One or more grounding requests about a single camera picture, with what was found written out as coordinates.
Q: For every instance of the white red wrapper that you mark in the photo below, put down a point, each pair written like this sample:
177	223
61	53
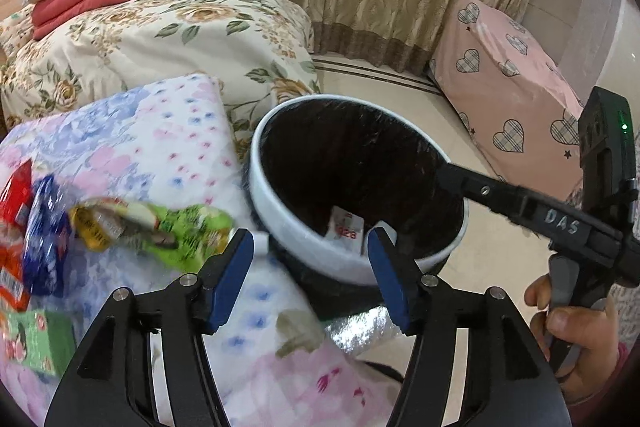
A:
345	227

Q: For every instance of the pink heart print cover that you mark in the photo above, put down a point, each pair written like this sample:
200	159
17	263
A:
505	82

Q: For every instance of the green carton box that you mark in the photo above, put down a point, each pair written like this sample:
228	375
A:
35	342

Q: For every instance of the white round trash bin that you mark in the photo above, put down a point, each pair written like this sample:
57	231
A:
285	212

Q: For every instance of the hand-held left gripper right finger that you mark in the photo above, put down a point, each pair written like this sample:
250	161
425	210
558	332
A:
389	279

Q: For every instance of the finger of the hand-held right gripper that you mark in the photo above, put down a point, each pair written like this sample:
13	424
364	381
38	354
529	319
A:
480	192

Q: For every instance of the blue pink floral blanket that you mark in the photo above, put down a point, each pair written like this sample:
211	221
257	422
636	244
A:
150	142

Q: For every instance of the green yellow snack packet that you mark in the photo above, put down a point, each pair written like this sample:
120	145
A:
190	232

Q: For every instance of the silver foil sheet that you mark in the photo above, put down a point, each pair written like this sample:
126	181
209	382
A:
357	332

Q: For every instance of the person's right hand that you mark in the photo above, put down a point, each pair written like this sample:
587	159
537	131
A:
595	357

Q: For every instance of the white trash bin black liner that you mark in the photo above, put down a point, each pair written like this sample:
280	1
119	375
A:
350	157

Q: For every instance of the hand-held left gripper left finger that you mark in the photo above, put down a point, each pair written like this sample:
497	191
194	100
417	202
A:
227	279

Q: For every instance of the floral frilled pillow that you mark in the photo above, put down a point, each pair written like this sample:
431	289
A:
15	32

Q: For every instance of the orange red snack packet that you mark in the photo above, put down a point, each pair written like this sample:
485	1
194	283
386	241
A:
10	272

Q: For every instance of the beige floral quilt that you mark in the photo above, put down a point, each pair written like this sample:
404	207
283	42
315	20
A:
175	42

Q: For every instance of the blue snack packet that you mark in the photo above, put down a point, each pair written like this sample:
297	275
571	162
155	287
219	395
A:
45	237

